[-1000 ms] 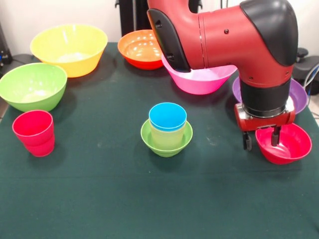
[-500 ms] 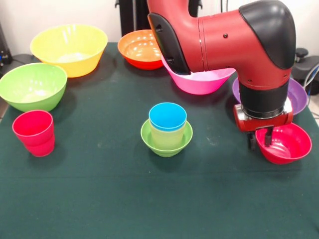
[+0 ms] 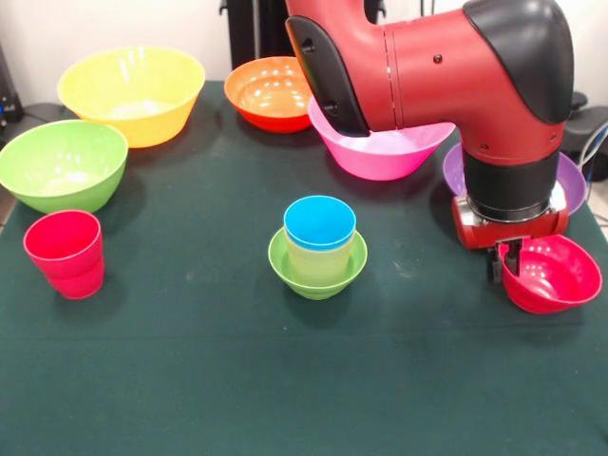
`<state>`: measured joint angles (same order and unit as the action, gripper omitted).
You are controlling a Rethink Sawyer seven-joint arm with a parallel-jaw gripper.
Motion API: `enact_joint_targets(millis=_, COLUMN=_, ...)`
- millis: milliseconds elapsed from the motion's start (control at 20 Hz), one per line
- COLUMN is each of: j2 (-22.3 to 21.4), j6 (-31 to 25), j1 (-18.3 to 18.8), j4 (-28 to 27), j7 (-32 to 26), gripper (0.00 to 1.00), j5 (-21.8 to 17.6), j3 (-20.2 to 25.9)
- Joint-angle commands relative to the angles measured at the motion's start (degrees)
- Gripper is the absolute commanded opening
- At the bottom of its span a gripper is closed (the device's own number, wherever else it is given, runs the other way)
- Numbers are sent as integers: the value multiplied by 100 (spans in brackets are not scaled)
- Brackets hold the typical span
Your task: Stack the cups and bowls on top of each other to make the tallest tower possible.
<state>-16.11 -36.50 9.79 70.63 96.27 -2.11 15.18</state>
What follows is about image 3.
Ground small red bowl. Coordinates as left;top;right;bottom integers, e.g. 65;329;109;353
501;233;603;315

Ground black equipment box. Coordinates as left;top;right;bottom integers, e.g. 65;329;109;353
0;45;25;139

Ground yellow cup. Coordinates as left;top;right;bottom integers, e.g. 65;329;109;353
284;228;355;288

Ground large green bowl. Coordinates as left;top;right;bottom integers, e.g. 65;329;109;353
0;119;129;215

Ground large yellow bowl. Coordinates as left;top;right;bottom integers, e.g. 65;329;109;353
57;45;207;149

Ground large pink bowl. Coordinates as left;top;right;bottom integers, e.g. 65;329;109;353
307;97;457;182

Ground dark green tablecloth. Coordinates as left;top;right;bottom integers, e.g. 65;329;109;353
0;79;608;456

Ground blue cup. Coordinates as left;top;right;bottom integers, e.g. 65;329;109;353
283;195;358;252

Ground purple bowl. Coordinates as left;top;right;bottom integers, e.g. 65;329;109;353
442;142;588;217

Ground white and blue cables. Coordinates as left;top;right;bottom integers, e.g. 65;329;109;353
578;121;608;191

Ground small green bowl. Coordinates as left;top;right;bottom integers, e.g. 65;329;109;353
267;225;370;301

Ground orange bowl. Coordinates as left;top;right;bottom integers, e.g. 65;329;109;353
223;55;314;134

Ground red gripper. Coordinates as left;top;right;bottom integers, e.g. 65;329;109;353
450;181;571;286

